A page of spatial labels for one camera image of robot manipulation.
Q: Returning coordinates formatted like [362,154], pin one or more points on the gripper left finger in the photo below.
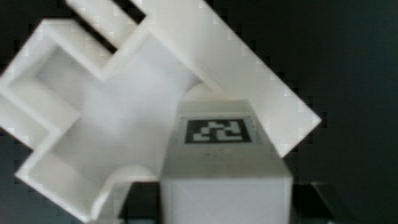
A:
[142,206]

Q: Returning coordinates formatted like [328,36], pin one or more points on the white chair seat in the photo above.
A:
[99,79]

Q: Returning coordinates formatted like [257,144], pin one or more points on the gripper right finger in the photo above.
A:
[318,208]

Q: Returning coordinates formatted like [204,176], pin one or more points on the white leg block tagged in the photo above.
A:
[227,181]

